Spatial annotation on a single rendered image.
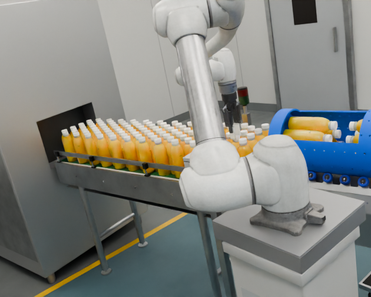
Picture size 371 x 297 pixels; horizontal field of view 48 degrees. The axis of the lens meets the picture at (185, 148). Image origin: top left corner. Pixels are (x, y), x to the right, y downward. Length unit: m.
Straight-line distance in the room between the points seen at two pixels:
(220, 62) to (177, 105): 4.89
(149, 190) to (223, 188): 1.25
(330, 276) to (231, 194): 0.41
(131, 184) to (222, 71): 0.95
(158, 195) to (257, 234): 1.17
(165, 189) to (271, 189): 1.17
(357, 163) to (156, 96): 5.08
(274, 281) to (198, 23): 0.87
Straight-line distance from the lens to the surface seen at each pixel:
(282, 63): 6.22
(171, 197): 2.36
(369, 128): 1.78
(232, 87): 2.04
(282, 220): 1.35
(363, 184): 1.87
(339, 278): 1.50
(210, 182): 1.26
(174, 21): 1.47
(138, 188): 2.54
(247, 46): 6.65
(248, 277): 1.48
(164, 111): 6.72
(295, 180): 1.29
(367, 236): 2.01
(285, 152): 1.27
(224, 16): 1.51
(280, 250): 1.29
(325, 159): 1.85
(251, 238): 1.35
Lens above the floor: 1.76
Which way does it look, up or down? 18 degrees down
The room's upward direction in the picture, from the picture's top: 11 degrees counter-clockwise
